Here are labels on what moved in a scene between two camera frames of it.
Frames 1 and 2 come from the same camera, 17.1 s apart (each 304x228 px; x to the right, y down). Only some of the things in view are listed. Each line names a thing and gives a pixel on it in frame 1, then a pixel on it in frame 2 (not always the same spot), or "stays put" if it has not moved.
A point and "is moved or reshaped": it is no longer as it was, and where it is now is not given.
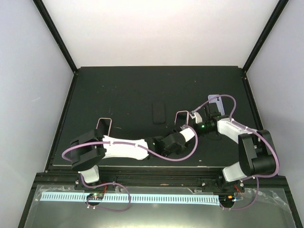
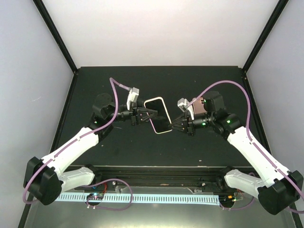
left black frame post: x=56 y=34 stays put
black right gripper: x=195 y=129 to x=188 y=128
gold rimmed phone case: x=105 y=124 is moved or reshaped
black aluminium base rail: x=195 y=176 stays put
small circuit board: x=95 y=196 stays put
